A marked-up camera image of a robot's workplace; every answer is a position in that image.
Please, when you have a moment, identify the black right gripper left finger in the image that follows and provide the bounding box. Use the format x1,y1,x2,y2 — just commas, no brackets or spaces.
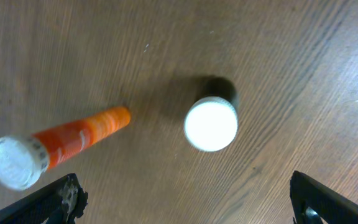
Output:
0,173,88,224

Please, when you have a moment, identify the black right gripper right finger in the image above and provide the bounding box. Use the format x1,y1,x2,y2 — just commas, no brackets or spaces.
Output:
290,170,358,224

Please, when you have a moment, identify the dark bottle white cap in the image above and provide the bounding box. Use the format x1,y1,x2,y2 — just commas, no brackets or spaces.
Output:
184,76,239,152

